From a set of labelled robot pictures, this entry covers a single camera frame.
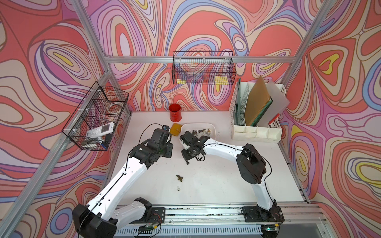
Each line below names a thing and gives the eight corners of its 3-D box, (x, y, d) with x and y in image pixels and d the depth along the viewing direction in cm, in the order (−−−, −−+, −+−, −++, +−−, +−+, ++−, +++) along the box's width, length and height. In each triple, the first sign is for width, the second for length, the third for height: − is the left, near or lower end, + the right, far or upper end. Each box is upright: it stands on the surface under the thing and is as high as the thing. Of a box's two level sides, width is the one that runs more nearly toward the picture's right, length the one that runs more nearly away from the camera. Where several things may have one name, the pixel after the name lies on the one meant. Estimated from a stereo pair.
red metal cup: (169, 122, 116) (168, 112, 108) (171, 109, 125) (169, 99, 117) (181, 122, 116) (180, 112, 108) (182, 109, 125) (181, 99, 117)
